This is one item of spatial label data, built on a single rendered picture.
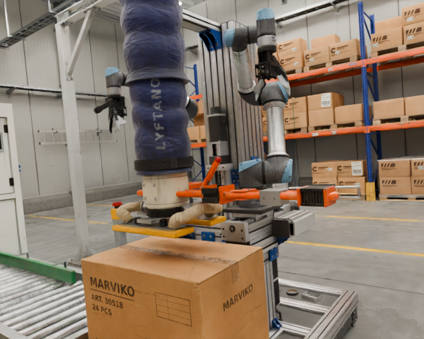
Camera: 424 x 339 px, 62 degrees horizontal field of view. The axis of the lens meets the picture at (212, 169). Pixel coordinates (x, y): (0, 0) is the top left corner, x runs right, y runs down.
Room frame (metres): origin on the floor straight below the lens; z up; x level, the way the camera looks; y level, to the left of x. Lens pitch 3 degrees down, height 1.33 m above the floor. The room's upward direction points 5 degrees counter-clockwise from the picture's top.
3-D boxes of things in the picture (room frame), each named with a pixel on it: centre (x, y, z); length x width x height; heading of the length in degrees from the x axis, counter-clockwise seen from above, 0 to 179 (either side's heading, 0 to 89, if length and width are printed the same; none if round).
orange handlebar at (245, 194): (1.33, -0.05, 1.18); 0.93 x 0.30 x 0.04; 52
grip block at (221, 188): (1.20, -0.01, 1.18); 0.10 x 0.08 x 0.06; 142
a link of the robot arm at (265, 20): (1.45, -0.26, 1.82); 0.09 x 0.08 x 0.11; 168
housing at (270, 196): (1.07, -0.18, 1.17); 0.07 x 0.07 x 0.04; 52
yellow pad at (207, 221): (1.43, 0.12, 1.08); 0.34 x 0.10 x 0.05; 52
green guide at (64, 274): (2.73, 1.55, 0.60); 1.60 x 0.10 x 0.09; 53
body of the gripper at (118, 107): (1.98, 0.50, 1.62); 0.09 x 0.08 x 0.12; 123
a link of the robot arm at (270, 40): (1.44, -0.26, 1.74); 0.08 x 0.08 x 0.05
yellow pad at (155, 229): (1.28, 0.24, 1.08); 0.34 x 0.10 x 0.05; 52
